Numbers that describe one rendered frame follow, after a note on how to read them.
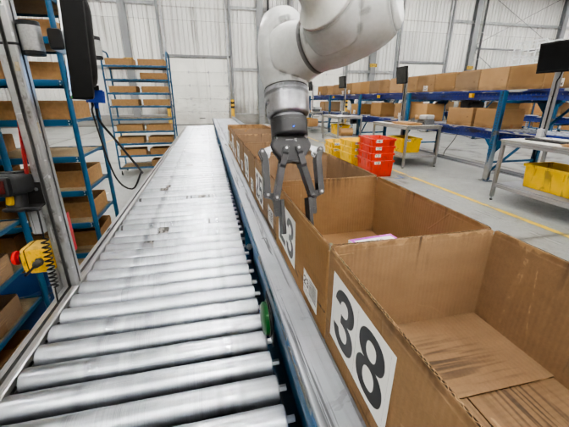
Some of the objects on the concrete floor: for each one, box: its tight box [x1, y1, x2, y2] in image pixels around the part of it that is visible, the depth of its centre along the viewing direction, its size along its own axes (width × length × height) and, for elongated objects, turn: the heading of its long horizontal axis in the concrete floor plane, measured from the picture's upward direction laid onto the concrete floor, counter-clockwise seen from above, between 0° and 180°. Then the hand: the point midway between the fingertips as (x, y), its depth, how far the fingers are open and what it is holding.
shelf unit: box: [100, 50, 178, 175], centre depth 545 cm, size 98×49×196 cm, turn 104°
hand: (295, 217), depth 65 cm, fingers open, 5 cm apart
